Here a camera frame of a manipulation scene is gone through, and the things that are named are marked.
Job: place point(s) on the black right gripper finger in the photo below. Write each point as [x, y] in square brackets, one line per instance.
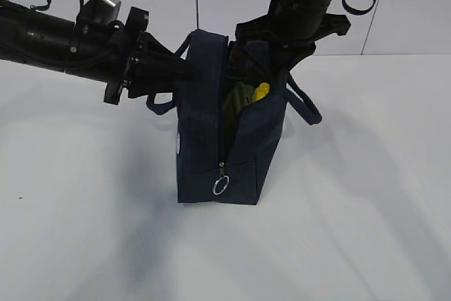
[247, 61]
[286, 62]

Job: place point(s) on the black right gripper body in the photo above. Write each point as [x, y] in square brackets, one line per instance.
[291, 34]

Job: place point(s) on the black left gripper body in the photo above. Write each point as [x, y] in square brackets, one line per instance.
[129, 43]

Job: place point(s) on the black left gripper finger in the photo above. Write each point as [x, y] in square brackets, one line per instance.
[158, 60]
[144, 84]

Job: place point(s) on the glass container with green lid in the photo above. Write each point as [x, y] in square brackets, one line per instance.
[237, 98]

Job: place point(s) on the yellow lemon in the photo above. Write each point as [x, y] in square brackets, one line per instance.
[260, 92]

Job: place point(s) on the navy blue lunch bag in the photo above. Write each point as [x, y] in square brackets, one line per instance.
[208, 169]

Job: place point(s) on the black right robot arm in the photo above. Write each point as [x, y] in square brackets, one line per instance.
[282, 9]

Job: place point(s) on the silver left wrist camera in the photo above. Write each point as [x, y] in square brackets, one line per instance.
[97, 13]

